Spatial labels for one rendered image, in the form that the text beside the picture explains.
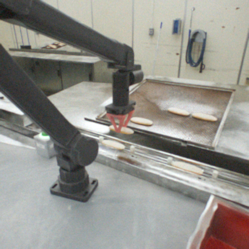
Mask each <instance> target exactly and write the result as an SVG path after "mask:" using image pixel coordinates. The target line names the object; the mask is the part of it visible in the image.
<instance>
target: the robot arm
mask: <svg viewBox="0 0 249 249"><path fill-rule="evenodd" d="M0 20H2V21H4V22H7V23H10V24H13V25H17V26H20V27H24V28H26V29H29V30H32V31H33V32H35V33H38V34H40V35H43V36H46V37H48V38H51V39H54V40H56V41H59V42H61V43H63V44H66V45H68V46H71V47H73V48H76V49H79V50H81V51H84V52H86V53H88V54H91V55H93V56H96V57H98V58H99V59H101V60H103V62H105V63H107V68H110V69H118V70H117V71H114V72H112V73H111V78H112V103H110V104H109V105H107V106H105V110H106V111H107V116H108V118H109V119H110V122H111V123H112V124H113V126H114V128H115V131H116V132H118V133H119V132H120V131H121V129H122V126H123V127H126V126H127V124H128V122H129V121H130V119H131V117H132V115H133V113H134V111H135V108H134V107H132V106H133V105H136V101H131V100H129V89H130V86H132V85H134V84H138V83H140V82H142V80H143V71H142V67H141V65H139V64H134V50H133V49H132V47H130V46H128V45H126V44H125V43H121V42H119V41H117V40H115V39H111V38H109V37H107V36H105V35H104V34H102V33H100V32H98V31H96V30H94V29H92V28H91V27H89V26H87V25H86V24H84V23H82V22H80V21H78V20H76V19H74V18H72V17H71V16H69V15H67V14H66V13H64V12H62V11H60V10H59V9H56V8H54V7H53V6H51V5H49V4H47V3H46V2H44V1H43V0H0ZM0 92H1V93H2V95H3V96H4V97H6V98H7V99H8V100H9V101H10V102H12V104H13V105H14V106H16V107H17V108H18V109H19V110H20V111H21V112H22V113H23V114H24V115H26V116H27V117H28V118H29V119H30V120H31V121H32V122H33V123H34V124H36V125H37V126H38V127H39V128H40V129H41V130H42V131H43V132H45V133H46V134H47V135H48V136H49V138H50V140H51V141H52V142H54V144H53V146H54V150H55V152H56V153H58V155H57V156H56V161H57V166H59V167H60V168H59V175H58V179H57V181H56V182H55V183H54V184H53V185H52V186H51V187H50V188H49V189H50V194H52V195H56V196H61V197H63V198H67V199H71V200H75V201H79V202H83V203H85V202H88V200H89V199H90V197H91V195H92V194H93V192H94V191H95V190H96V188H97V186H98V179H97V178H91V177H89V174H88V172H87V171H86V169H85V166H89V165H91V164H92V163H93V161H94V160H95V159H96V158H97V155H98V152H99V144H98V142H97V141H96V140H95V139H93V138H91V137H90V136H86V135H82V134H81V132H80V131H79V130H78V129H77V128H76V127H75V126H74V125H73V124H71V123H70V122H69V121H68V120H67V119H66V118H65V116H64V115H63V114H61V113H60V111H59V110H58V109H57V107H56V106H55V105H54V104H53V103H52V102H51V101H50V100H49V98H48V97H47V96H46V95H45V93H43V92H42V91H41V89H40V88H39V87H38V85H37V84H36V83H35V82H33V80H32V79H31V78H30V77H29V75H28V74H27V73H26V72H25V71H24V70H23V69H22V68H21V66H20V65H19V64H18V63H17V62H16V61H15V59H13V58H12V56H11V55H10V54H9V53H8V52H7V51H6V49H5V48H4V46H3V45H1V43H0ZM126 114H128V117H127V119H126V122H125V124H124V121H125V117H126ZM114 117H115V118H118V119H119V126H118V128H117V126H116V123H115V121H114Z"/></svg>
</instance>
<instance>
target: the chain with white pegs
mask: <svg viewBox="0 0 249 249"><path fill-rule="evenodd" d="M102 141H103V137H102V136H100V138H99V142H100V143H102ZM130 152H132V153H135V147H134V146H131V147H130ZM172 160H173V158H172V157H168V159H167V163H166V164H169V165H171V163H172ZM217 175H218V171H216V170H213V175H212V177H211V178H213V179H216V180H218V179H217ZM220 181H221V180H220ZM222 182H223V181H222ZM228 184H230V183H228Z"/></svg>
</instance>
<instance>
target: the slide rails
mask: <svg viewBox="0 0 249 249"><path fill-rule="evenodd" d="M80 132H81V134H82V135H86V136H90V137H91V138H93V139H95V140H99V138H100V137H99V136H96V135H92V134H89V133H86V132H82V131H80ZM103 140H104V141H105V140H108V139H105V138H103ZM109 141H110V140H109ZM121 144H123V143H121ZM123 145H124V146H125V149H128V150H130V147H131V146H128V145H126V144H123ZM123 151H125V150H123ZM125 152H128V151H125ZM135 152H138V153H141V154H143V155H147V156H150V157H153V158H157V159H159V160H164V161H167V159H168V158H167V157H165V156H161V155H157V154H156V153H152V152H149V151H145V150H142V149H138V148H135ZM128 153H132V152H128ZM132 154H134V155H136V154H135V153H132ZM137 156H140V155H137ZM140 157H143V156H140ZM143 158H147V157H143ZM147 159H150V158H147ZM150 160H153V159H150ZM154 161H157V160H154ZM173 161H179V160H175V159H173V160H172V162H173ZM157 162H159V163H162V162H160V161H157ZM183 163H184V162H183ZM162 164H165V163H162ZM166 165H169V164H166ZM169 166H172V165H169ZM172 167H173V166H172ZM195 167H198V166H195ZM198 168H200V169H201V170H202V171H203V173H204V174H207V175H210V176H212V175H213V171H212V170H208V169H205V168H201V167H198ZM200 176H203V175H200ZM203 177H206V176H203ZM217 177H218V178H221V179H224V180H228V181H230V182H233V183H236V184H239V185H243V186H246V187H249V181H245V180H241V179H238V178H234V177H230V176H227V175H224V174H220V173H218V175H217ZM206 178H210V177H206ZM210 179H213V178H210ZM213 180H216V179H213ZM217 181H218V182H221V183H224V182H222V181H220V180H217ZM225 184H228V183H225ZM228 185H231V184H228ZM231 186H234V185H231ZM234 187H237V188H241V187H238V186H234ZM241 189H244V188H241ZM244 190H247V191H249V190H248V189H244Z"/></svg>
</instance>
